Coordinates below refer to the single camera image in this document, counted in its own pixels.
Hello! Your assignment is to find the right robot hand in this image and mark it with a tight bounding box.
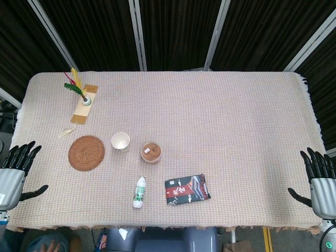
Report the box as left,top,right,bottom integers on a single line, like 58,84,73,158
287,147,336,219

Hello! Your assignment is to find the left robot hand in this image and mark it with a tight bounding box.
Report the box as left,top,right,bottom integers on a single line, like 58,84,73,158
0,141,49,211

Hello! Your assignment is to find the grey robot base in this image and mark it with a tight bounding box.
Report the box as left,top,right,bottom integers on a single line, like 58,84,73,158
106,227,219,252

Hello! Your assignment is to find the round woven rattan coaster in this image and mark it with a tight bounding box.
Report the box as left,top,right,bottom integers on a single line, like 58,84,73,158
68,135,106,172

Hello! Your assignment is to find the white paper cup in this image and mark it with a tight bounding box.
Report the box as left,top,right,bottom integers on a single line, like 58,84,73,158
111,131,131,153

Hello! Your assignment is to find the beige woven tablecloth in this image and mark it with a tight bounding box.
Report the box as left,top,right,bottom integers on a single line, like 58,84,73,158
5,71,327,236

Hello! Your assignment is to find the person in blue jeans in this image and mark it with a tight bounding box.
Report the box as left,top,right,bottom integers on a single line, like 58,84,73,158
25,230,82,252

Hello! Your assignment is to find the tan bookmark with tassel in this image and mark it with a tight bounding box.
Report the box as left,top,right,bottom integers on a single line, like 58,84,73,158
58,84,99,139

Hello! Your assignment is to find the colourful feather shuttlecock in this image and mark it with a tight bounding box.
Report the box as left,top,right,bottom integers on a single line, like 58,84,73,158
64,67,92,107

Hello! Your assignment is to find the white bottle with green label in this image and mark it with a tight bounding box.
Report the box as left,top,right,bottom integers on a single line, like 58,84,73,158
132,176,146,209

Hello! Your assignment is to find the black red printed packet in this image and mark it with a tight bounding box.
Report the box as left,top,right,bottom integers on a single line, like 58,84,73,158
164,174,212,206

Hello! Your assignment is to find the small brown lidded jar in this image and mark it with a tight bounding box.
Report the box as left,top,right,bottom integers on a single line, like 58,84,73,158
140,142,162,165

